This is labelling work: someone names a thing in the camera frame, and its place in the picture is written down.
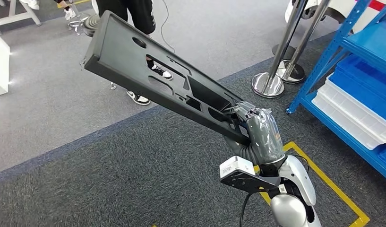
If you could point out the white cabinet block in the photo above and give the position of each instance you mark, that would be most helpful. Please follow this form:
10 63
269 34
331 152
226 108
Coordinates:
0 62

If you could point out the person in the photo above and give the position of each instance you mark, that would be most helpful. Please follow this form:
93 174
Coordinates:
142 15
31 3

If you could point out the white plastic bin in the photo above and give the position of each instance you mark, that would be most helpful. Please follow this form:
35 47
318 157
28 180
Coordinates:
343 125
352 106

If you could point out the black round stool base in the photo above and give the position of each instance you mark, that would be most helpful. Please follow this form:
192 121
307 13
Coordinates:
92 23

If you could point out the white car with red stripe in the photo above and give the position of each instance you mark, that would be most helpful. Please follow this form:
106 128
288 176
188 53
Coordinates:
340 9

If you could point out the blue plastic bin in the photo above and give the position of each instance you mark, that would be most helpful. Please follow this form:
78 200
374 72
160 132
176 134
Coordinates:
361 78

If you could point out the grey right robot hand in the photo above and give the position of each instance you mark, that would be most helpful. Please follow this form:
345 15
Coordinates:
264 134

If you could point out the chrome stanchion post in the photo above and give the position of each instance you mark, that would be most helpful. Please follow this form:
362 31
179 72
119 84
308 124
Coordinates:
291 75
268 86

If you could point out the white table frame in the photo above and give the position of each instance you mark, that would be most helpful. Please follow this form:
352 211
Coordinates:
8 20

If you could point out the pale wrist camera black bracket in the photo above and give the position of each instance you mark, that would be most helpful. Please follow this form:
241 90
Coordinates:
236 166

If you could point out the chrome stool base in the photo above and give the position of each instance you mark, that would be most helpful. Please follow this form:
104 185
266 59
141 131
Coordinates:
78 25

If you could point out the black stanchion post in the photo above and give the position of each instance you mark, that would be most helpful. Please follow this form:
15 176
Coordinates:
278 51

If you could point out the blue metal shelf rack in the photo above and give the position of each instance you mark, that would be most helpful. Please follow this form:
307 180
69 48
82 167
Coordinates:
374 44

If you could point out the yellow floor tape square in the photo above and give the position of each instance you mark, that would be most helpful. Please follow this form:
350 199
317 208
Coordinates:
363 219

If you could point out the black plastic plate frame part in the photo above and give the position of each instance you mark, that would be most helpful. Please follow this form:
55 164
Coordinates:
117 47

